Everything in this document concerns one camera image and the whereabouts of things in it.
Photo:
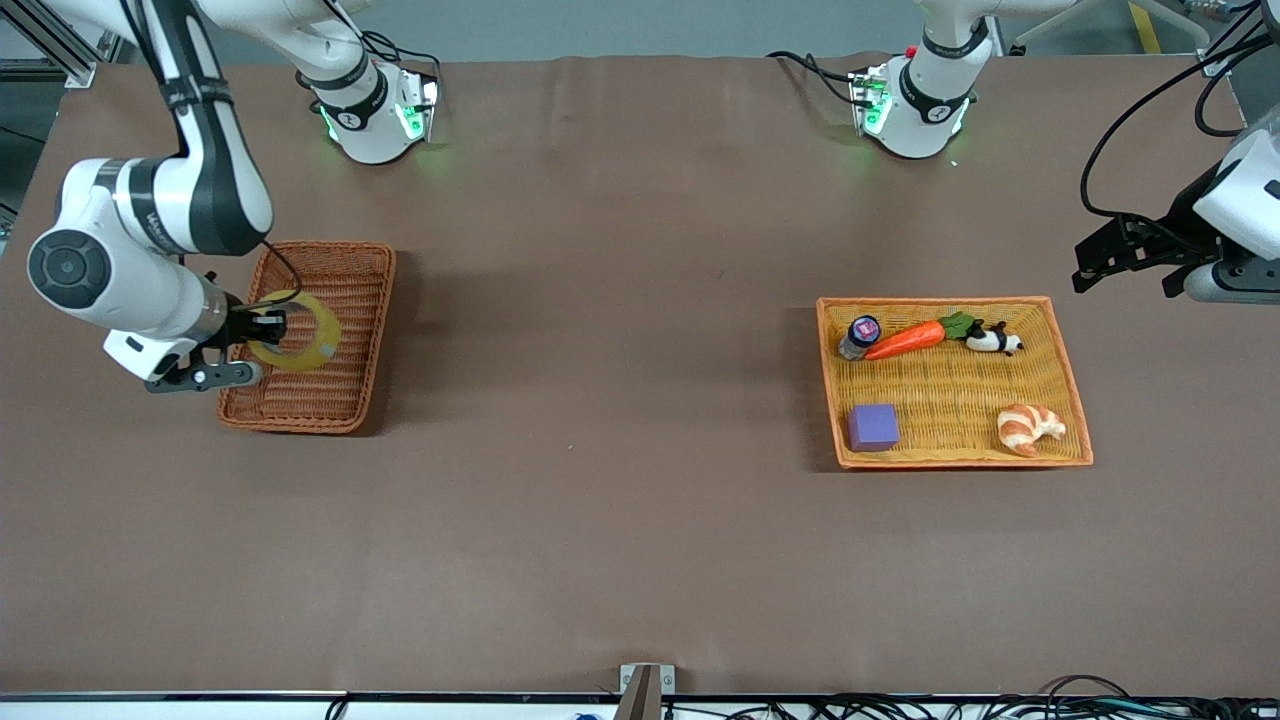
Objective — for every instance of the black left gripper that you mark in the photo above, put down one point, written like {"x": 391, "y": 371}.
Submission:
{"x": 1172, "y": 233}

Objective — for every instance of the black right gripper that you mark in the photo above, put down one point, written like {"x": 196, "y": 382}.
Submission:
{"x": 240, "y": 325}

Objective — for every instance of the clear yellowish tape roll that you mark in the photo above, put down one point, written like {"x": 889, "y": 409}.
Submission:
{"x": 325, "y": 340}

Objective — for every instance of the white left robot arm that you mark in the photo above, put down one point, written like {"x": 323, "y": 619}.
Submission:
{"x": 930, "y": 100}

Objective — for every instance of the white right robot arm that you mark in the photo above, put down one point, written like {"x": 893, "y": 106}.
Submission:
{"x": 160, "y": 200}

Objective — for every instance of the brown wicker basket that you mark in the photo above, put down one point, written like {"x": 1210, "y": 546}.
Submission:
{"x": 310, "y": 400}

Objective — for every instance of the orange wicker basket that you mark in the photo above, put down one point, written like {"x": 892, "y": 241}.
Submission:
{"x": 950, "y": 400}

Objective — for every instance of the black white panda toy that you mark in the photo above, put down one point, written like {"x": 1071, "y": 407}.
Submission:
{"x": 990, "y": 341}

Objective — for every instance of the toy croissant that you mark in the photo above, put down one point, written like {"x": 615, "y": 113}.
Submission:
{"x": 1025, "y": 428}

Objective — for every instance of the orange toy carrot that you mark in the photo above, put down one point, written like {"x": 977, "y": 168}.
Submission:
{"x": 905, "y": 340}

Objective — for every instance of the small jar purple lid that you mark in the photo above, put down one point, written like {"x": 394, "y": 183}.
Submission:
{"x": 862, "y": 330}

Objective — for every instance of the purple foam cube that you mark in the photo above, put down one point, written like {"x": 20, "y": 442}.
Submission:
{"x": 873, "y": 428}

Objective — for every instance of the brown table cover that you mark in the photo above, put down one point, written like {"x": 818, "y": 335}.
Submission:
{"x": 600, "y": 500}

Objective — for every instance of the aluminium frame post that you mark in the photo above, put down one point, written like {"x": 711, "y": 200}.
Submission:
{"x": 1218, "y": 62}
{"x": 80, "y": 72}

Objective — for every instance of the grey metal camera bracket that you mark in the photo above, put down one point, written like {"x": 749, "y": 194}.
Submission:
{"x": 645, "y": 690}

